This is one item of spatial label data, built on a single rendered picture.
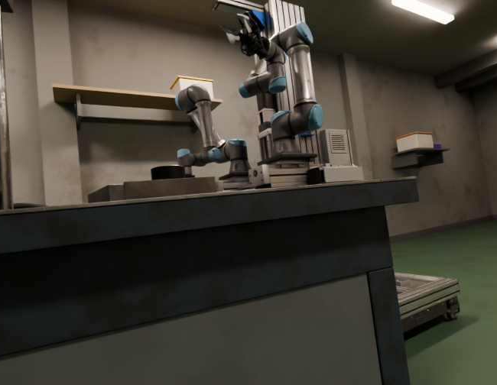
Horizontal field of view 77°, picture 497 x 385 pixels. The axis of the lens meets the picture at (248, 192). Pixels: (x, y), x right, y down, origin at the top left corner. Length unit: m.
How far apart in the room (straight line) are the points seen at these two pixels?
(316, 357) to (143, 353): 0.21
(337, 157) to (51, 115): 2.72
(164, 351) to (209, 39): 4.38
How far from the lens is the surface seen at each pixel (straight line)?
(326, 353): 0.46
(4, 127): 1.66
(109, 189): 1.03
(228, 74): 4.49
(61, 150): 3.53
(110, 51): 4.10
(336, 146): 1.99
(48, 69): 3.80
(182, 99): 2.02
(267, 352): 0.42
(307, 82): 1.63
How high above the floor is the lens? 0.77
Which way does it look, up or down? 4 degrees up
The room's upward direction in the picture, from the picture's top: 7 degrees counter-clockwise
